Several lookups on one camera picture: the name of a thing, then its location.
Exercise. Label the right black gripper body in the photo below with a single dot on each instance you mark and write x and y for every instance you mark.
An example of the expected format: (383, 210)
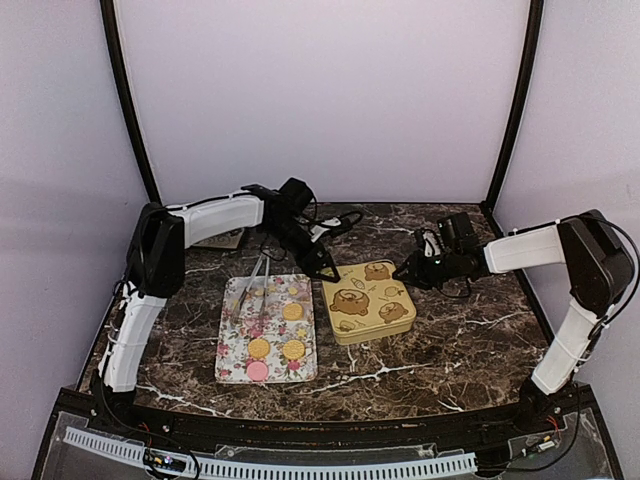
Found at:
(430, 275)

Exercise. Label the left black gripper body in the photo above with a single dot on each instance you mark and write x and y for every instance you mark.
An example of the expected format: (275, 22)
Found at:
(304, 260)

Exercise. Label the metal serving tongs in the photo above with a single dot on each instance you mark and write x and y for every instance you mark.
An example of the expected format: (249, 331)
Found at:
(261, 270)

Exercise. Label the silver tin lid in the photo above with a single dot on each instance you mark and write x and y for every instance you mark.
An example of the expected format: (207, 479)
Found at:
(368, 295)

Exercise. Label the gold cookie tin box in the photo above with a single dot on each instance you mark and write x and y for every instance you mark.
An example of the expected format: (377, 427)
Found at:
(347, 332)

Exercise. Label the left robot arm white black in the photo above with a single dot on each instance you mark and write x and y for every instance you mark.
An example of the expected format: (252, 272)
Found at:
(167, 236)

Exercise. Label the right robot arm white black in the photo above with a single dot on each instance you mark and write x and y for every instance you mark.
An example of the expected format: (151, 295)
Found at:
(595, 260)

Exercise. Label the floral square coaster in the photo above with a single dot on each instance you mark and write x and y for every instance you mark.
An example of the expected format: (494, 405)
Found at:
(226, 241)

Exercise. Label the floral rectangular tray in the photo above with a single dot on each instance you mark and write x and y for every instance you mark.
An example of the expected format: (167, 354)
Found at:
(261, 317)

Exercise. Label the round waffle cookie right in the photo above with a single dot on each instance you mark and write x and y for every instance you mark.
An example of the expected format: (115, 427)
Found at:
(293, 350)

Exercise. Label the pink macaron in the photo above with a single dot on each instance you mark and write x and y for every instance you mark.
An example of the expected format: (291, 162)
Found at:
(257, 371)

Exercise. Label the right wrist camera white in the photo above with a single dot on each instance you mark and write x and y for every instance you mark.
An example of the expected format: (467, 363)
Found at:
(429, 244)

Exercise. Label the white cable duct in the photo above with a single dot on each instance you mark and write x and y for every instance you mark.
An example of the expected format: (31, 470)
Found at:
(234, 462)

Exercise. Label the right black frame post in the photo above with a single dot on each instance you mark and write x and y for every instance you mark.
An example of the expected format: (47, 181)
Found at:
(516, 112)

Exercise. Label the black frame post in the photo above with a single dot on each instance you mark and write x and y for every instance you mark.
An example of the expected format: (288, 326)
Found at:
(516, 112)
(126, 100)

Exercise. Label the left black frame post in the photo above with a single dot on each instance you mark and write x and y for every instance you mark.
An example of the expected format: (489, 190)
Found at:
(126, 100)

